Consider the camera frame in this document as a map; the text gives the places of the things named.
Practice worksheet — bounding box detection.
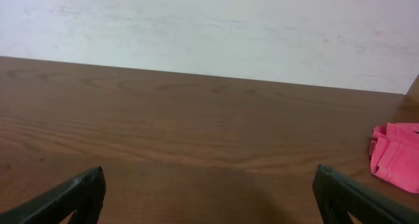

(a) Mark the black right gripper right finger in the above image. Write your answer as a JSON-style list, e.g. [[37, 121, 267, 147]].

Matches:
[[312, 164, 418, 224]]

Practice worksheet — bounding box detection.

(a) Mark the red garment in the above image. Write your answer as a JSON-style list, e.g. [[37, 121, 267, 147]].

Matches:
[[369, 122, 418, 194]]

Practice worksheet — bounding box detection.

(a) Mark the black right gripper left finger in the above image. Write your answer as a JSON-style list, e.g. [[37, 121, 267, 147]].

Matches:
[[1, 166, 106, 224]]

